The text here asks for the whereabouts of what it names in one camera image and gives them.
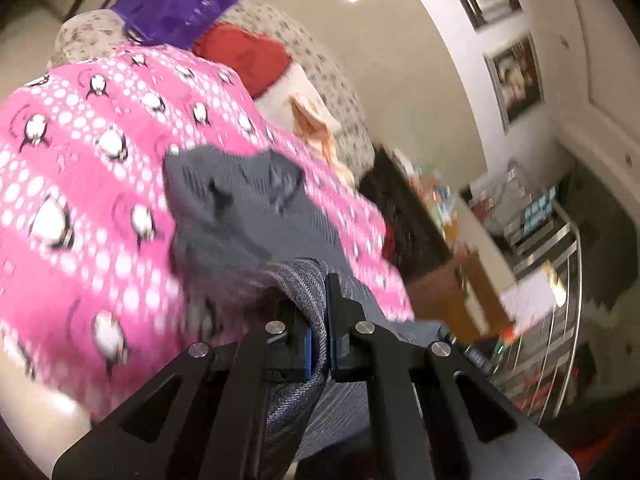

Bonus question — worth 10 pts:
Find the small framed picture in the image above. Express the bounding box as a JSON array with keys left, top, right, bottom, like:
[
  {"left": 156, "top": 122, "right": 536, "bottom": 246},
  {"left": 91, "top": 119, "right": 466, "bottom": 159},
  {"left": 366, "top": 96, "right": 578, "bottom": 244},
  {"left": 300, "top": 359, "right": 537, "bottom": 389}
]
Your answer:
[{"left": 484, "top": 34, "right": 545, "bottom": 133}]

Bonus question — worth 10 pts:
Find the grey striped suit jacket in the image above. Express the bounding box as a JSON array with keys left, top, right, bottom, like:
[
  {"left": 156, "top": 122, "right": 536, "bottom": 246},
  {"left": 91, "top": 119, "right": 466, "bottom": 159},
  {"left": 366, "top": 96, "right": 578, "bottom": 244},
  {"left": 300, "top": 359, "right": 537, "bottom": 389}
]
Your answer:
[{"left": 162, "top": 142, "right": 453, "bottom": 463}]

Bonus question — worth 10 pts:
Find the dark carved wooden nightstand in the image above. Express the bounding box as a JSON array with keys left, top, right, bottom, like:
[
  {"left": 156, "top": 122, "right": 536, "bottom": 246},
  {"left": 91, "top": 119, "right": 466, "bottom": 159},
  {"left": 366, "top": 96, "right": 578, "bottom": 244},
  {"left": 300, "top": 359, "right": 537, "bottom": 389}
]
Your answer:
[{"left": 360, "top": 145, "right": 451, "bottom": 281}]

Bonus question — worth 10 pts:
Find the white pillow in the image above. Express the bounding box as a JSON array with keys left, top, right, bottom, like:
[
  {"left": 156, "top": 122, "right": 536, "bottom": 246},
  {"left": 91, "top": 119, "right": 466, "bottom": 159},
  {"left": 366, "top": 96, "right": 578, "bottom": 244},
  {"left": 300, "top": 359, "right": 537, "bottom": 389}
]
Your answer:
[{"left": 255, "top": 67, "right": 343, "bottom": 133}]

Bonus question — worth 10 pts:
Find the pink penguin print blanket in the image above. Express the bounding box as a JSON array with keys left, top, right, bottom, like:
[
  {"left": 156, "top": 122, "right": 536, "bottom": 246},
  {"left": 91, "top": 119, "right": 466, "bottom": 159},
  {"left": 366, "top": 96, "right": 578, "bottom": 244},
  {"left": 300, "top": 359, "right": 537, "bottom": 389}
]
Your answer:
[{"left": 0, "top": 42, "right": 416, "bottom": 421}]

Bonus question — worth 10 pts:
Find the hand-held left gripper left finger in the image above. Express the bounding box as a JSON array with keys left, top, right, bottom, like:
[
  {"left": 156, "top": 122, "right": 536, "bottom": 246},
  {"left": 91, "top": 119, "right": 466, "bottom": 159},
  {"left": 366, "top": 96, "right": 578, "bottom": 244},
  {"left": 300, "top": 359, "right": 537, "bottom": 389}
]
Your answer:
[{"left": 51, "top": 300, "right": 314, "bottom": 480}]

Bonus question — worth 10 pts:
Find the red pillow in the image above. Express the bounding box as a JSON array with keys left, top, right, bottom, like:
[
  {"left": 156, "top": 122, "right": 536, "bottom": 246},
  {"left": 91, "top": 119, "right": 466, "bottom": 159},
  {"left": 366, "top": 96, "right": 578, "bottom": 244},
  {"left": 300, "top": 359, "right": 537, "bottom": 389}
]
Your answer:
[{"left": 192, "top": 24, "right": 293, "bottom": 101}]

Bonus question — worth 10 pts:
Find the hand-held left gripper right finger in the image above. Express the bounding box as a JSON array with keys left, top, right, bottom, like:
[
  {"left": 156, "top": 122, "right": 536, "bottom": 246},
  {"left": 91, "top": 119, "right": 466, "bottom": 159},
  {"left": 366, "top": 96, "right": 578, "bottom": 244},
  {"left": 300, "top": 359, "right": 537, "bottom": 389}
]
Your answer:
[{"left": 324, "top": 272, "right": 581, "bottom": 480}]

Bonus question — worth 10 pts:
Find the brown cardboard box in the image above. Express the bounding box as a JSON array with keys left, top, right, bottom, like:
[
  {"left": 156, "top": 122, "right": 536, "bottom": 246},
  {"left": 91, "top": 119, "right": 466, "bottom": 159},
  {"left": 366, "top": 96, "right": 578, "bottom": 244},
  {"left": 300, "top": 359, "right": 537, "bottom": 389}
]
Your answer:
[{"left": 407, "top": 250, "right": 516, "bottom": 346}]

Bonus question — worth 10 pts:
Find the metal rack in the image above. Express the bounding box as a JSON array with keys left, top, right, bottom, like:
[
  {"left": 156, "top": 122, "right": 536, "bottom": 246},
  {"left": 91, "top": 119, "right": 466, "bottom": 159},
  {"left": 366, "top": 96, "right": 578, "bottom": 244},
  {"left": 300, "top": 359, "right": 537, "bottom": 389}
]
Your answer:
[{"left": 495, "top": 160, "right": 586, "bottom": 421}]

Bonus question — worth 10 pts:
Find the peach fringed cloth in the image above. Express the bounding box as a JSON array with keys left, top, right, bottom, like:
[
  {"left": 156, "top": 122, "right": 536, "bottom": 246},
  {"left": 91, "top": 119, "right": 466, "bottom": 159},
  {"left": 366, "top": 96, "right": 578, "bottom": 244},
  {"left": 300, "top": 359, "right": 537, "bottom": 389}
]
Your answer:
[{"left": 287, "top": 95, "right": 358, "bottom": 183}]

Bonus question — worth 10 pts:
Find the purple shopping bag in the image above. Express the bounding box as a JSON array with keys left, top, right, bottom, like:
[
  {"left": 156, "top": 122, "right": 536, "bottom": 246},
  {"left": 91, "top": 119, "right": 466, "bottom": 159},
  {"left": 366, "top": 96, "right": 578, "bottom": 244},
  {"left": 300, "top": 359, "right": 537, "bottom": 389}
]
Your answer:
[{"left": 100, "top": 0, "right": 256, "bottom": 51}]

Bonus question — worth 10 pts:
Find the white paper sheet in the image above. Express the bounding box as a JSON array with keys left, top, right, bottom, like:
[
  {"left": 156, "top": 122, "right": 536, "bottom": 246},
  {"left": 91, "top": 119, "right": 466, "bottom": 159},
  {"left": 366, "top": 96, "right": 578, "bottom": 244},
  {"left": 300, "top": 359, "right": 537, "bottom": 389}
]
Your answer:
[{"left": 500, "top": 280, "right": 557, "bottom": 332}]

